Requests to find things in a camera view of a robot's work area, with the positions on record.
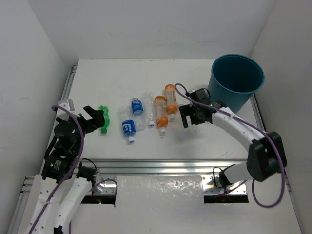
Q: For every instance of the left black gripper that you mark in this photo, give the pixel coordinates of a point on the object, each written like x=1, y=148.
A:
x=91, y=119

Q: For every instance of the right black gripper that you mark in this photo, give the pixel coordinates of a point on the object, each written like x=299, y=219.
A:
x=186, y=110

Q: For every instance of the green crushed plastic bottle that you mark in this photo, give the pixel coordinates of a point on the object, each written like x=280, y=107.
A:
x=105, y=110

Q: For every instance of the orange label bottle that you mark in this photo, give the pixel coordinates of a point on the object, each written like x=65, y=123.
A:
x=172, y=107
x=161, y=113

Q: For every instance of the blue label bottle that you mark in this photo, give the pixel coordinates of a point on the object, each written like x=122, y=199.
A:
x=129, y=130
x=137, y=106

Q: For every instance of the clear plastic bottle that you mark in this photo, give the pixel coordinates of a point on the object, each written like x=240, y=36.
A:
x=148, y=106

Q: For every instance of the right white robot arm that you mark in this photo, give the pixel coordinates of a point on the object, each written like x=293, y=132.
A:
x=261, y=161

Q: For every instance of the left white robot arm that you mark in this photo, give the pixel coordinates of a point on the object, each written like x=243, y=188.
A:
x=58, y=199

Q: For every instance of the teal plastic bin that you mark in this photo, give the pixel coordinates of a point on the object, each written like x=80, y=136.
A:
x=234, y=79

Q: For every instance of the white foil sheet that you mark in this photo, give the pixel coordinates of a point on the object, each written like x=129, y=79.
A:
x=170, y=191

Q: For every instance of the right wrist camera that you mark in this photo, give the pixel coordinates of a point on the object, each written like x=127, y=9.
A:
x=201, y=95

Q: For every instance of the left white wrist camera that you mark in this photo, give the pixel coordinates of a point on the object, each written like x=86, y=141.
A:
x=68, y=105

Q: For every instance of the aluminium left side rail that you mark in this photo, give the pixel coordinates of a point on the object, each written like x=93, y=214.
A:
x=69, y=82

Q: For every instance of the aluminium rail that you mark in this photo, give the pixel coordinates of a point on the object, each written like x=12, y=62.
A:
x=69, y=82
x=257, y=113
x=207, y=169

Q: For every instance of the aluminium right side rail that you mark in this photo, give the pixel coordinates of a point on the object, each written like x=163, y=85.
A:
x=257, y=113

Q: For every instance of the aluminium front rail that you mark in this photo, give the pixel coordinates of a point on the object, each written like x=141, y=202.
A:
x=207, y=169

